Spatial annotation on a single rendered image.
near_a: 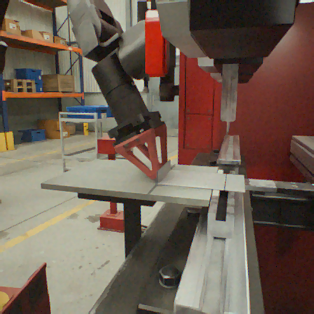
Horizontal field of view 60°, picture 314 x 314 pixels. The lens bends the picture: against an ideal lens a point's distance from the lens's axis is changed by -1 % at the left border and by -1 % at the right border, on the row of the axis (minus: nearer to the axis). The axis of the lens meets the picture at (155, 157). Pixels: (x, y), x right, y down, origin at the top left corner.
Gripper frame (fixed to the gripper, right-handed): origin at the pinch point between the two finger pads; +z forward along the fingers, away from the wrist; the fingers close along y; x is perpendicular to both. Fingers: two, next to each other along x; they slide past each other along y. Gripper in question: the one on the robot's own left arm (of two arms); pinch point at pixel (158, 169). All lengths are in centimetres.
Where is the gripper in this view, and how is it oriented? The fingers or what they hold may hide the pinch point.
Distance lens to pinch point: 46.6
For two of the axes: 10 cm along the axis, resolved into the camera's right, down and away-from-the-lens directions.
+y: 2.9, -1.9, 9.4
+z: 4.4, 9.0, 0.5
